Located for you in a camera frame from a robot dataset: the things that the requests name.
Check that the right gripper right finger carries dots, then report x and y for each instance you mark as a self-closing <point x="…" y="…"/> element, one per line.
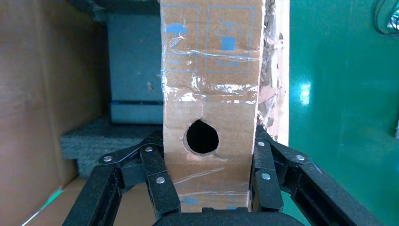
<point x="265" y="187"/>

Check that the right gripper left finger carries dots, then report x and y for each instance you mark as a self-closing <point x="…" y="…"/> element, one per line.
<point x="159" y="187"/>

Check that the small cardboard box with hole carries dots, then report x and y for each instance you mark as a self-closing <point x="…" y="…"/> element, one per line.
<point x="212" y="106"/>

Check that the large open cardboard carton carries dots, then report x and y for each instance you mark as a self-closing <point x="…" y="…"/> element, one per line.
<point x="31" y="93"/>

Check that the dark textured foam pad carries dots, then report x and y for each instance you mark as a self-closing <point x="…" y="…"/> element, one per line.
<point x="103" y="143"/>

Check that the grey foam block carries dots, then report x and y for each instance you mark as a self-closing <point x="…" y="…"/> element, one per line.
<point x="134" y="62"/>

